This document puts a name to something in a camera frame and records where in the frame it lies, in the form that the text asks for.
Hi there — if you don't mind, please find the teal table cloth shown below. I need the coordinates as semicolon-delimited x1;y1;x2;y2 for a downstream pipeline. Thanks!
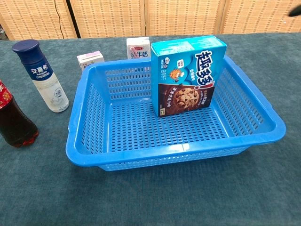
0;32;301;226

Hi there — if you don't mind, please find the thin black hanging cable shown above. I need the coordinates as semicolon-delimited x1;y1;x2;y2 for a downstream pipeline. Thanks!
54;0;65;40

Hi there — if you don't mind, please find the small purple carton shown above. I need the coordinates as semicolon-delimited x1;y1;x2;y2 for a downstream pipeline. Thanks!
76;51;105;71

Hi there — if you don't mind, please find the cola bottle red cap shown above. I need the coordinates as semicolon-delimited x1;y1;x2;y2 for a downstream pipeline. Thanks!
0;79;40;148

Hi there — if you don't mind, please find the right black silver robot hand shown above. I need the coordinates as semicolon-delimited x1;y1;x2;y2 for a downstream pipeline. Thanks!
288;6;301;17

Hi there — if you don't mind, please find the blue perforated plastic basket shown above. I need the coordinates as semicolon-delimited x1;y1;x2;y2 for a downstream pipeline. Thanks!
65;55;286;172

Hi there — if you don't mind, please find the bamboo folding screen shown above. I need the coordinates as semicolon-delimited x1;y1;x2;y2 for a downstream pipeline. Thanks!
0;0;301;40

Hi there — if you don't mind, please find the white milk carton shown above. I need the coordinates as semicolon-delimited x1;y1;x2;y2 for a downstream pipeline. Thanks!
126;36;151;59

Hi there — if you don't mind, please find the blue chocolate cookie box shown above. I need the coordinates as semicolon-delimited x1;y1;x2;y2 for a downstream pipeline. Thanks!
150;35;228;118

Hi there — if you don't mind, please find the white bottle blue cap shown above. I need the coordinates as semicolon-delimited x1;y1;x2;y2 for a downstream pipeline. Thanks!
12;39;70;113

